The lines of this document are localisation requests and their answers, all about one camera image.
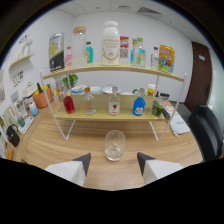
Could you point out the glass jar with cork lid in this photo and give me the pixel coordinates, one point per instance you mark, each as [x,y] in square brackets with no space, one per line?
[79,50]

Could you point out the green and white mug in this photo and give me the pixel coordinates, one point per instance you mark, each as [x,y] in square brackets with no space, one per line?
[136,90]

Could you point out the wooden wall shelf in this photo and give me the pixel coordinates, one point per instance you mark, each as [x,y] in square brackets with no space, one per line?
[21,60]

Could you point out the orange pot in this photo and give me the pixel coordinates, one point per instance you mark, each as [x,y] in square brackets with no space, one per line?
[41,99]

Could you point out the small teal bottle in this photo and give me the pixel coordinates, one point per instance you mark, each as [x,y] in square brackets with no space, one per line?
[89,55]

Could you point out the blue liquid glass bottle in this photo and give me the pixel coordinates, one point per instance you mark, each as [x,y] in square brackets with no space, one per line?
[138,106]

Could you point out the blue and white cup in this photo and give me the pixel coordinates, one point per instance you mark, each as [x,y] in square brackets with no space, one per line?
[34,109]

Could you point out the black chair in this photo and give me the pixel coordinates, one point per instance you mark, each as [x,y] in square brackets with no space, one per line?
[208,131]

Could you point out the slim blue bottle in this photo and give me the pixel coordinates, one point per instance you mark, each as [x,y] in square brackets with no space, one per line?
[133,50]

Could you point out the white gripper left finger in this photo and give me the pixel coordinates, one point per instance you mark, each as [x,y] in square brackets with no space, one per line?
[68,170]

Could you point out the wooden two-tier shelf rack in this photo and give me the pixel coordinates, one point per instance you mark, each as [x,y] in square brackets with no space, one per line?
[100,114]

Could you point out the white tray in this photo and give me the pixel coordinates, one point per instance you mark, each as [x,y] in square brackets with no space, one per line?
[26,126]

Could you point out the yellow colourful drink can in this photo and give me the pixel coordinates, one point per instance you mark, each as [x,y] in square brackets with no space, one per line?
[166,59]

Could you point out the red liquid glass bottle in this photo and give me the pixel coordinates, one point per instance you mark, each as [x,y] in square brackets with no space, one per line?
[69,104]

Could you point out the clear bottle with orange cap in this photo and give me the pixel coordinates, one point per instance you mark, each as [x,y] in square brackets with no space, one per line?
[89,105]

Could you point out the ceiling air vent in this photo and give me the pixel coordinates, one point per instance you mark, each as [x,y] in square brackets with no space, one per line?
[149,11]

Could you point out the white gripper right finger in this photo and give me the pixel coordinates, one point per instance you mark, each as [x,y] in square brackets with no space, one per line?
[156,168]

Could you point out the white zip pouch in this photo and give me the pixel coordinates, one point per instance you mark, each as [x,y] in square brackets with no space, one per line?
[180,125]

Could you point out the small clear plain bottle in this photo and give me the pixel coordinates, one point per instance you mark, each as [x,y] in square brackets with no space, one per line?
[155,60]

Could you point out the black kettle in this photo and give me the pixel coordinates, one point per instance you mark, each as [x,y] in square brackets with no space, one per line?
[13,136]

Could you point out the small pink bottle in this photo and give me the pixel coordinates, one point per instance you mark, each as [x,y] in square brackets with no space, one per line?
[68,60]

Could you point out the red and white carton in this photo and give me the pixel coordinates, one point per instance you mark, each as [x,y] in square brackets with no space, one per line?
[124,48]

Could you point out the white figurine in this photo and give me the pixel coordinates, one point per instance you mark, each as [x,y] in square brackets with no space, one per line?
[26,45]

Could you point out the green potted plant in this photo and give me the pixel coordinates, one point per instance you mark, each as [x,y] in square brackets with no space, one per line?
[71,80]

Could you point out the large white milk bottle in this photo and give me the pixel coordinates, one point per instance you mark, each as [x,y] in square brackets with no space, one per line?
[110,43]

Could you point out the clear drinking glass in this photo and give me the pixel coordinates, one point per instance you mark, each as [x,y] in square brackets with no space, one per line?
[115,146]

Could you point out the clear bottle with green cap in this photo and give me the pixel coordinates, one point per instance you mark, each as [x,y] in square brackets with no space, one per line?
[141,55]

